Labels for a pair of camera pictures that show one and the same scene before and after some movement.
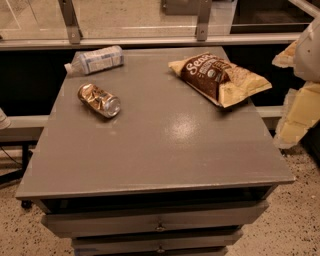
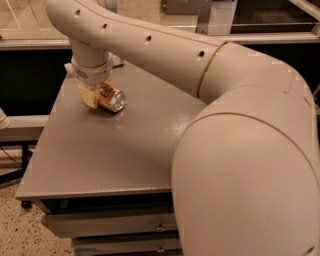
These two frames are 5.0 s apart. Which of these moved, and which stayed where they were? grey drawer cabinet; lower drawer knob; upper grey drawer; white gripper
Moved: white gripper
Stayed: grey drawer cabinet; upper grey drawer; lower drawer knob
